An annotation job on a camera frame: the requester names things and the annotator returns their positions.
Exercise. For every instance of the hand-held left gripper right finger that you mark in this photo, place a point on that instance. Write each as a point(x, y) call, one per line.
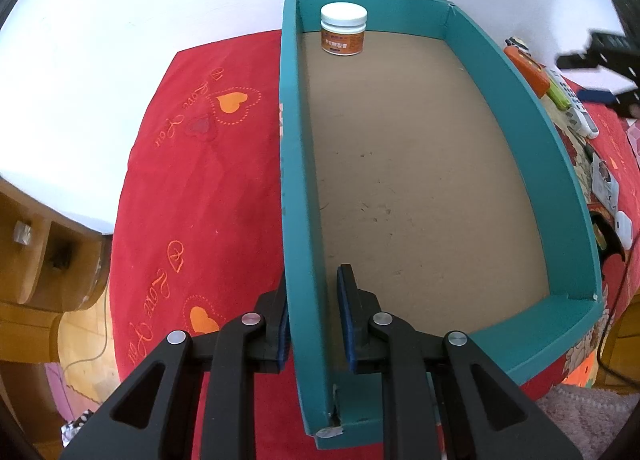
point(345, 320)

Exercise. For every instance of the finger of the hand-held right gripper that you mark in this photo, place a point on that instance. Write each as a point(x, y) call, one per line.
point(605, 98)
point(600, 63)

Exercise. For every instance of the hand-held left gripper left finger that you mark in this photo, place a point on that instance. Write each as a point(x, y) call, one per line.
point(284, 335)

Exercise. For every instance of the white remote control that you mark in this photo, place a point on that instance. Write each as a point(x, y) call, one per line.
point(580, 113)

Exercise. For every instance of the orange monkey digital clock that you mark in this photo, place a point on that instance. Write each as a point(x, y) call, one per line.
point(530, 68)

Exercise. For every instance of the teal cardboard box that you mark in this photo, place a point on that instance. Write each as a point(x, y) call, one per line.
point(525, 105)

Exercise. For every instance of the cartoon printed card holder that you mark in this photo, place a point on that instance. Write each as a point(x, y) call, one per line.
point(605, 183)

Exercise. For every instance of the white earbud case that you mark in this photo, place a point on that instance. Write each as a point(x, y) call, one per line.
point(624, 227)

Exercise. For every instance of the green lighter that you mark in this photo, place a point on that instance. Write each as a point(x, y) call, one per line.
point(559, 95)

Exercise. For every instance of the pink patterned box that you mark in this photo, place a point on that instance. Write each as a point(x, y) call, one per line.
point(634, 138)

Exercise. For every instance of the red printed blanket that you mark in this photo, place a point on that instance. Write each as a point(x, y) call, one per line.
point(200, 220)

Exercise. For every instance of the wooden nightstand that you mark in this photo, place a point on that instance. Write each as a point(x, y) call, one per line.
point(35, 285)

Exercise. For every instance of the white jar with orange label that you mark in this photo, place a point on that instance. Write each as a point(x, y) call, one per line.
point(344, 20)

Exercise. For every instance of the pink fluffy rug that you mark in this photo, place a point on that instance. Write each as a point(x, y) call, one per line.
point(590, 420)

